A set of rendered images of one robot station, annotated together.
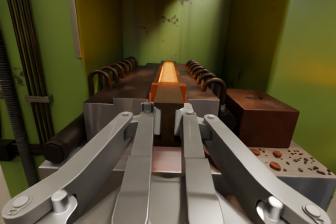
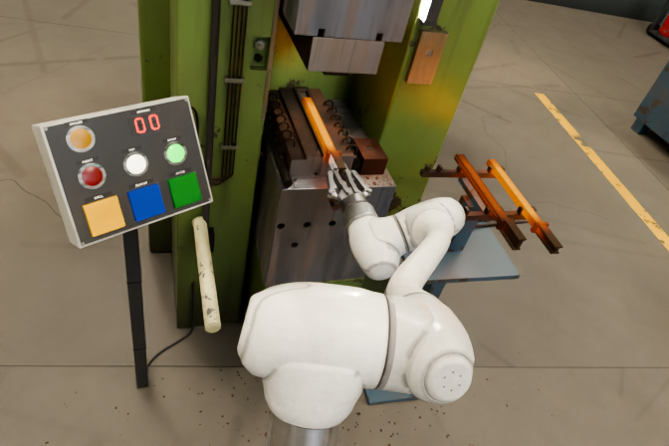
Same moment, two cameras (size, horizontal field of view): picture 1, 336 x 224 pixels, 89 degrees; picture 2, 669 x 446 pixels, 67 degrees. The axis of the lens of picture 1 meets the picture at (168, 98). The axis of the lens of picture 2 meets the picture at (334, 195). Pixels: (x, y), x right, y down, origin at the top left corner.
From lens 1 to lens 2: 1.33 m
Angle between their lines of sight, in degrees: 29
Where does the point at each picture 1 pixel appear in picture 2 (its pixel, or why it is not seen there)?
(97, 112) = (297, 163)
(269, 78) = (383, 128)
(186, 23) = not seen: hidden behind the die
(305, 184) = (384, 189)
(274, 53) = (386, 114)
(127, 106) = (312, 160)
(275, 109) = (377, 158)
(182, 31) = not seen: hidden behind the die
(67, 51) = (255, 116)
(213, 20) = not seen: hidden behind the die
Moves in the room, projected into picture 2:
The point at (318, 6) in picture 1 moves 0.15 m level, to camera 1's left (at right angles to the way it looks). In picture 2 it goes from (412, 92) to (369, 90)
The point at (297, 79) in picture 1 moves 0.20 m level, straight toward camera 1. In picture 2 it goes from (399, 128) to (382, 156)
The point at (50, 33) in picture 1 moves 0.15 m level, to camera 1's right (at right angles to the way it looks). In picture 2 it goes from (247, 106) to (295, 108)
